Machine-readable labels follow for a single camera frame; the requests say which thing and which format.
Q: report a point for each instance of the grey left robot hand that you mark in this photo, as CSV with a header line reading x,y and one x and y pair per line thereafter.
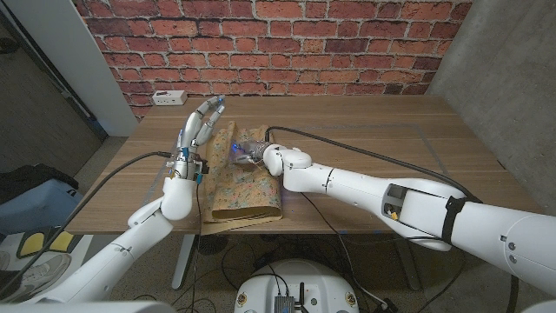
x,y
193,139

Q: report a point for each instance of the white power strip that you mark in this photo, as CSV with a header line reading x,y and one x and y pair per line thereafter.
x,y
169,98

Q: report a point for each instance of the brown gridded floral wrapping paper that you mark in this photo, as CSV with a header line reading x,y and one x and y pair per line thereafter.
x,y
239,182

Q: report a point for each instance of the grey table leg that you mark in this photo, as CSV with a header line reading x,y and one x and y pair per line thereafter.
x,y
408,265

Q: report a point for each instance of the small grey electronics box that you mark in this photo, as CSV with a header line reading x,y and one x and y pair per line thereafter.
x,y
284,304

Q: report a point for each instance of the black cloth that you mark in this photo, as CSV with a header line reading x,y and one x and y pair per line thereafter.
x,y
30,176

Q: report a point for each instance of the white sneaker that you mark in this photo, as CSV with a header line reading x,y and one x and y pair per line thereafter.
x,y
39,274

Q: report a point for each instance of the red brick printed backdrop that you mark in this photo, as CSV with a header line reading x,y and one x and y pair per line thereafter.
x,y
260,43

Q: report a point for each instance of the white table leg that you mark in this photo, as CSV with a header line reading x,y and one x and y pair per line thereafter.
x,y
182,261

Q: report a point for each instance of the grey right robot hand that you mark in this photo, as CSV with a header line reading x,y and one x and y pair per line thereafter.
x,y
252,150

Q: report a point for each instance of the yellow and black pad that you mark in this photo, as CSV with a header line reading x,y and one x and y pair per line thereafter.
x,y
35,242

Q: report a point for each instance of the white robot torso base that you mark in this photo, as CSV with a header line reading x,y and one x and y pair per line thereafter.
x,y
304,278

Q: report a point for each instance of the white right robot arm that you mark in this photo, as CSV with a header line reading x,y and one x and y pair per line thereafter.
x,y
412,204

